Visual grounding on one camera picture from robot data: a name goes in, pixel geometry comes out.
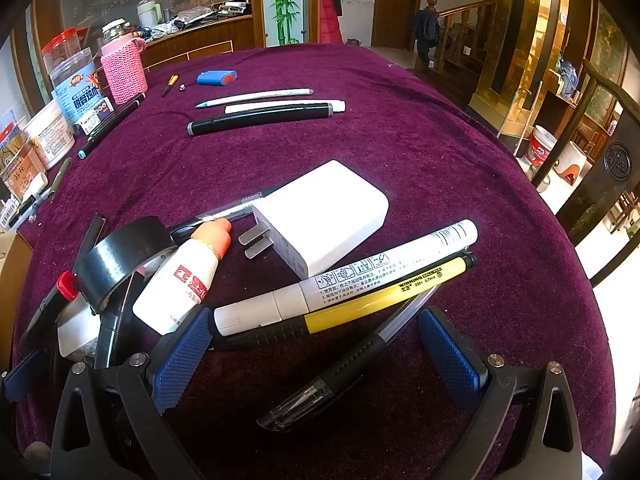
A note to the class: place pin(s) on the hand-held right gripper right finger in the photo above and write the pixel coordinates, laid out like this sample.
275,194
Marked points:
450,355

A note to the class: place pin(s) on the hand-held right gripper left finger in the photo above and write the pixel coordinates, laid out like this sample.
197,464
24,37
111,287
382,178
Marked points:
182,355

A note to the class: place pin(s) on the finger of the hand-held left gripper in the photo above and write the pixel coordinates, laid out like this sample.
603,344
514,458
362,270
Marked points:
22,377

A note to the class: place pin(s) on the white glue bottle orange cap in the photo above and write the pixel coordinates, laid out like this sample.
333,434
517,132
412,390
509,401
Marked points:
175,285

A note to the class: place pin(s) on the yellow and black pen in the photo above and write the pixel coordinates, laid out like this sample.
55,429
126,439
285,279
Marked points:
370,302

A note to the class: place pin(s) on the cardboard box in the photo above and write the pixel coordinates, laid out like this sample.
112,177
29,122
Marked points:
12,280

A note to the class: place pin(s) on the clear black gel pen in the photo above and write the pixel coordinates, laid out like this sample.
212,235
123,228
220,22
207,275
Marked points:
345,370

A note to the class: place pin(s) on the white marker pen printed label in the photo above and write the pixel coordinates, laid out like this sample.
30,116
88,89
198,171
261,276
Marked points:
380,265

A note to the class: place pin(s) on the black tape roll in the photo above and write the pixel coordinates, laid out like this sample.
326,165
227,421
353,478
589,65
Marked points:
117,255

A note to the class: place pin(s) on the white power adapter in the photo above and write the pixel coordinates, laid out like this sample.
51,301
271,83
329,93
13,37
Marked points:
325,215

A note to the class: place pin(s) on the clear pen with black tip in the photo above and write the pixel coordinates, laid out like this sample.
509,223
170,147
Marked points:
220,212

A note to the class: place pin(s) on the black and white pen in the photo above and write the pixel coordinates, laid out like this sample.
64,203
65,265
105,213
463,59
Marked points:
25,205

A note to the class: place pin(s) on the purple velvet tablecloth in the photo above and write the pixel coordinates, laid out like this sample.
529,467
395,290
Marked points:
425,160

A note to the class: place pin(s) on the olive green pen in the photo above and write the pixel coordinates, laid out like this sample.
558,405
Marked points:
59,177

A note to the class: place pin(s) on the clear jar with orange label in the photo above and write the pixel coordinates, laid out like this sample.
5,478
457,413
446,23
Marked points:
22,170

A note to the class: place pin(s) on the white bucket with red label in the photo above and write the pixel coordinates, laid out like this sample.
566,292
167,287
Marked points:
540,146

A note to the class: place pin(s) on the plain white bucket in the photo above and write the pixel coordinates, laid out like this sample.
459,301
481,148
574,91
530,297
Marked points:
572,160

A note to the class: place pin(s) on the dark wooden chair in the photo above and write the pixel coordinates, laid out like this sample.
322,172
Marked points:
605,175

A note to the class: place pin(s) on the black marker with teal end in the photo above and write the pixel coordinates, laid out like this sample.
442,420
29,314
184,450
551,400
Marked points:
110,122

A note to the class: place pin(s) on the white round tub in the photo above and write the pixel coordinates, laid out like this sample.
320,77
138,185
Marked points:
50,135

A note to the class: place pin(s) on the thick black marker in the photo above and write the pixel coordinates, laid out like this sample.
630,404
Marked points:
260,117

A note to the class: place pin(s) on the small white printed box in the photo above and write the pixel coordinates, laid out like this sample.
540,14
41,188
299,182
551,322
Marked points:
97,116

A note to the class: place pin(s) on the white flat stick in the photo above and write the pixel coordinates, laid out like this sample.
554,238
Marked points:
280,106

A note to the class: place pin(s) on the thin white pen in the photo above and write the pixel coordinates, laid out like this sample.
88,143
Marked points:
255,96

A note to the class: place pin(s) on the small yellow black screwdriver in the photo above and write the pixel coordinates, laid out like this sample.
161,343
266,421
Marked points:
170,85

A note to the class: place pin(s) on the blue battery pack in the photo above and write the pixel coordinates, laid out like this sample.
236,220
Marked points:
215,78

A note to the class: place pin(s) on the clear jar with blue label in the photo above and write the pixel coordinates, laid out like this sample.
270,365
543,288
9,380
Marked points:
77,90

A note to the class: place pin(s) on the jar with pink knit sleeve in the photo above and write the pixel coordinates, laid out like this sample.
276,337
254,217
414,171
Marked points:
122,70

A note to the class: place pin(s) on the curved wooden counter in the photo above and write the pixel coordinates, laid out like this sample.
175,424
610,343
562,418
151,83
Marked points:
200,37

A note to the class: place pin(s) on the wooden stair railing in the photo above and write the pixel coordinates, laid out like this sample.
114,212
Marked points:
467,30

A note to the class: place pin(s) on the clear jar with red lid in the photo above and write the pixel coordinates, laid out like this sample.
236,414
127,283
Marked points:
62,50

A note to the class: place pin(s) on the white tumbler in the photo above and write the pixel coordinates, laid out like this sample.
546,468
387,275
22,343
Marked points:
149,12

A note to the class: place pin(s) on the brown wooden door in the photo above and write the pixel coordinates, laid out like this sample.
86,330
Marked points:
397,5

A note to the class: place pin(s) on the red jacket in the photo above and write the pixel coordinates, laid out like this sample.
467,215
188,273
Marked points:
330,20

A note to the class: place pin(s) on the bamboo painted panel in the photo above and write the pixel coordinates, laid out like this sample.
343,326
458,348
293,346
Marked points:
285,0

